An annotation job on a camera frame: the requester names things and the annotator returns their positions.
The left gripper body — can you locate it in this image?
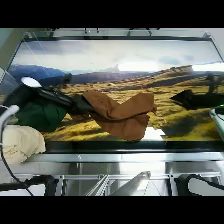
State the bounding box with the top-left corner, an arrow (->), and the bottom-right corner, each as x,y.
69,94 -> 97,116

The brown garment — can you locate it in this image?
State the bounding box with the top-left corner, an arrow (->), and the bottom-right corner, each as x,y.
81,89 -> 158,142

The dark green garment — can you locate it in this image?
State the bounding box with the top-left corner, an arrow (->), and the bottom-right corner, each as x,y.
14,99 -> 69,133

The cream garment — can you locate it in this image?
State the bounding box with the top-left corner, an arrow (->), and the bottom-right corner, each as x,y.
0,124 -> 47,165

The black cable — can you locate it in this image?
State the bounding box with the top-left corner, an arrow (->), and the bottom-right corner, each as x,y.
0,131 -> 35,197

